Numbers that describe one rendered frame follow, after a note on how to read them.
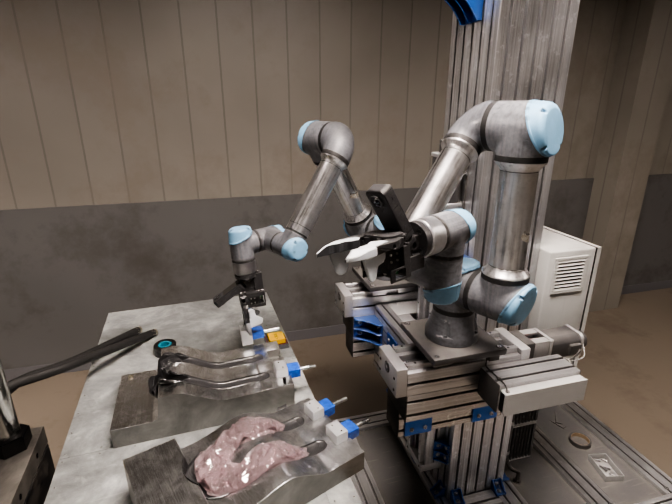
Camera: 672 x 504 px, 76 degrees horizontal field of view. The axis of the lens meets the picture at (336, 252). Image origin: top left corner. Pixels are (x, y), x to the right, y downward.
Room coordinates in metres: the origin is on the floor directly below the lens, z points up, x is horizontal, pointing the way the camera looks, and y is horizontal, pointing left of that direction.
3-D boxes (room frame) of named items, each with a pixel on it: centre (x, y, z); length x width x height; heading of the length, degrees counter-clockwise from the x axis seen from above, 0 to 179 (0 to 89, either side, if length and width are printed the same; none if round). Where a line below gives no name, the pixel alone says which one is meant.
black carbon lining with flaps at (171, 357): (1.13, 0.38, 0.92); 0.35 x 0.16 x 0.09; 109
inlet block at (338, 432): (0.94, -0.04, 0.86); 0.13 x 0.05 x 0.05; 126
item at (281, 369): (1.16, 0.13, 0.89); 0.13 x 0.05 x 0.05; 109
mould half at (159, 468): (0.82, 0.21, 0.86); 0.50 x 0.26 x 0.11; 126
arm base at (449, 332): (1.12, -0.34, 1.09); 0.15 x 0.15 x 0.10
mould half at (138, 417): (1.13, 0.40, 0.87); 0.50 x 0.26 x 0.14; 109
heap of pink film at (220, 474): (0.83, 0.21, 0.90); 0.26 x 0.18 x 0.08; 126
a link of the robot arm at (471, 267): (1.11, -0.34, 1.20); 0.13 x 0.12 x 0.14; 41
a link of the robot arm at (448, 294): (0.86, -0.21, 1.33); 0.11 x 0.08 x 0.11; 41
